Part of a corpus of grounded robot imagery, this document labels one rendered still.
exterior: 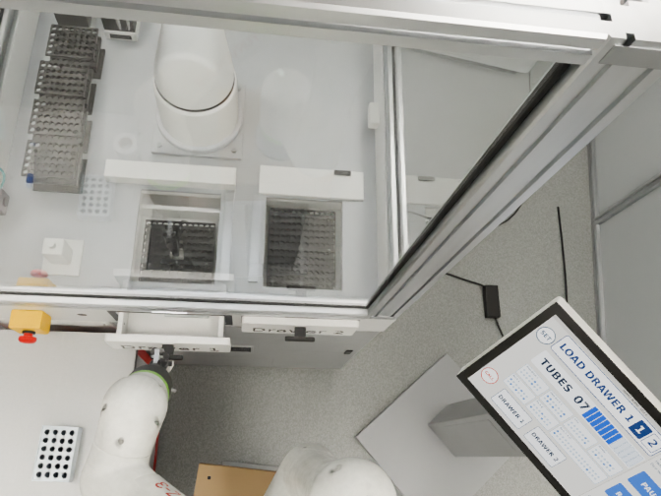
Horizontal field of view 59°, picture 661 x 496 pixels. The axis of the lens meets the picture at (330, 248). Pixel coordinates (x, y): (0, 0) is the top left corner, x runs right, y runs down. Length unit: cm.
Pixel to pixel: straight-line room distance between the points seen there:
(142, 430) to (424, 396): 153
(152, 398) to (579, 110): 79
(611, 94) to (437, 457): 195
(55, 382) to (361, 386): 120
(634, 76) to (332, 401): 195
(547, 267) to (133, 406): 211
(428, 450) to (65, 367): 138
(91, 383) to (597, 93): 136
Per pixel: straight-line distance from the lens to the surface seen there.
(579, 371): 141
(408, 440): 240
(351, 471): 86
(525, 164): 73
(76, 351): 167
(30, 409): 168
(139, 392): 107
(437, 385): 245
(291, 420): 236
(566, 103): 63
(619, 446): 148
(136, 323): 157
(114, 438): 109
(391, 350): 246
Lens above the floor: 235
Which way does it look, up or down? 69 degrees down
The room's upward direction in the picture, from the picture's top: 22 degrees clockwise
